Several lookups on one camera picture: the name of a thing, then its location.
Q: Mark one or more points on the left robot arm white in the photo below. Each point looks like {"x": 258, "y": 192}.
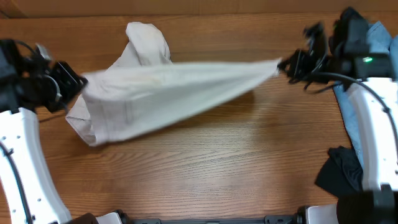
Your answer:
{"x": 29, "y": 82}

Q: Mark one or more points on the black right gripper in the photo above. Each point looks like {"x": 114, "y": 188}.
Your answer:
{"x": 297, "y": 72}

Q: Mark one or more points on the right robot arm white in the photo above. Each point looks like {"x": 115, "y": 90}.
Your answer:
{"x": 359, "y": 63}

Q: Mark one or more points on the beige shorts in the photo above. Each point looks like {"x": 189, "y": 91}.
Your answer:
{"x": 144, "y": 90}

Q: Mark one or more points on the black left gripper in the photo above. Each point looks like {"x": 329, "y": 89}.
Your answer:
{"x": 74, "y": 84}

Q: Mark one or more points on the black garment near base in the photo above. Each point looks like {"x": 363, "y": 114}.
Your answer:
{"x": 342, "y": 174}

